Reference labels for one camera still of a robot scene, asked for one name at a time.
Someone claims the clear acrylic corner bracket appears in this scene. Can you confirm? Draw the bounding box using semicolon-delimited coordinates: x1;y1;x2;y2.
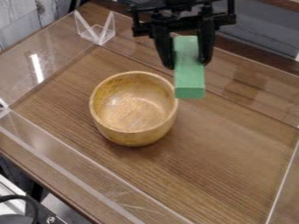
74;10;116;46

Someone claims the green rectangular block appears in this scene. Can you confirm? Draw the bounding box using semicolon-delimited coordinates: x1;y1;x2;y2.
174;36;206;99

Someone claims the brown wooden bowl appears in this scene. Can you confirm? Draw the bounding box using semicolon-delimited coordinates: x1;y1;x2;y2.
88;71;179;147

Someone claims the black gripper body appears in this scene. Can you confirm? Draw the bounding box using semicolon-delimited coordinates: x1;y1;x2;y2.
130;0;236;37

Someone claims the black cable bottom left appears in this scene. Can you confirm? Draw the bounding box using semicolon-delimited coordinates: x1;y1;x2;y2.
0;194;42;224

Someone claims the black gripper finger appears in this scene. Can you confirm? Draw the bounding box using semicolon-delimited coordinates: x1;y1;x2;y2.
154;25;174;70
198;20;215;66

